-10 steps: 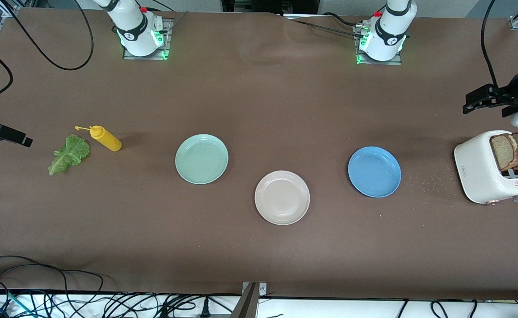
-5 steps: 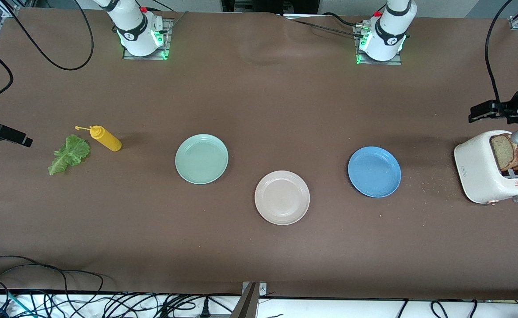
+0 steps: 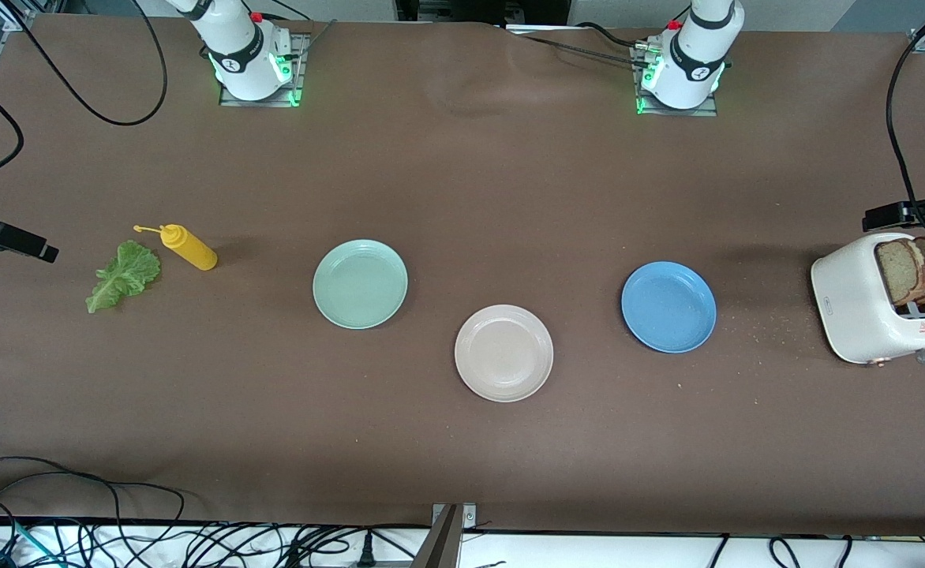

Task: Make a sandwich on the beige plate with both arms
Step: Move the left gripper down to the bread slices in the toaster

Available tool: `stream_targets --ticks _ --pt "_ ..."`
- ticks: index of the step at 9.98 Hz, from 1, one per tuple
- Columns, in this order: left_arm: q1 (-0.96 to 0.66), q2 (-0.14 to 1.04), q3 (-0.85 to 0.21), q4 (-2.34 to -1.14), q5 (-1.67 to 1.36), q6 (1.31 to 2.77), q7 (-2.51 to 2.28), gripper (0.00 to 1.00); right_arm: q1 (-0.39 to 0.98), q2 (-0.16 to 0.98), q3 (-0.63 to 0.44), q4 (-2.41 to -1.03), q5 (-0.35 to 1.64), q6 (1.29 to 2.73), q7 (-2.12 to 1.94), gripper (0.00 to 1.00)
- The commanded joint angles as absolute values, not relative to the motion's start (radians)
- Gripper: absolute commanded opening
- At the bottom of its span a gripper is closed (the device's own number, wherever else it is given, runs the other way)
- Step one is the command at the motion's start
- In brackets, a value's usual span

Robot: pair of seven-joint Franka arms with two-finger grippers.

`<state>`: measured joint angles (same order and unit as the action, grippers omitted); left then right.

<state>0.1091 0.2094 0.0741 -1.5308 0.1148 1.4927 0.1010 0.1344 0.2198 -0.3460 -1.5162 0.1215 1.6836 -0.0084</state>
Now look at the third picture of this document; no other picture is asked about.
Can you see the yellow mustard squeeze bottle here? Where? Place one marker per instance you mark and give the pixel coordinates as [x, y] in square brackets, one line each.
[190, 248]

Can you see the grey metal bracket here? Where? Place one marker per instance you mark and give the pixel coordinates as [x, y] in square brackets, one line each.
[447, 536]

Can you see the blue plate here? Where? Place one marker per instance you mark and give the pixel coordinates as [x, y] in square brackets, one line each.
[668, 308]

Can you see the black power plug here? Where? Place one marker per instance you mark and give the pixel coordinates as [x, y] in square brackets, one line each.
[366, 552]

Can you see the beige plate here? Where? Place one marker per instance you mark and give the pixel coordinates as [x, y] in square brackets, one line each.
[503, 353]

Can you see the pale green plate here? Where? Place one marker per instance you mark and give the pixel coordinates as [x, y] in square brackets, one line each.
[360, 284]

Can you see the black equipment box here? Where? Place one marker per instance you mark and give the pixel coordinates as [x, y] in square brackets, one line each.
[510, 9]

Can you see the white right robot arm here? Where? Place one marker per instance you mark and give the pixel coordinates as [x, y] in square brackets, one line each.
[241, 47]

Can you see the white toaster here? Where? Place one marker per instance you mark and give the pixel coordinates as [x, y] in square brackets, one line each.
[857, 304]

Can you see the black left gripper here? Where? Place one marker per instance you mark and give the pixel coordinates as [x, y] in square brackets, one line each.
[907, 213]

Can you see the green lettuce leaf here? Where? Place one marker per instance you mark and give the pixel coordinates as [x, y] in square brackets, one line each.
[127, 276]

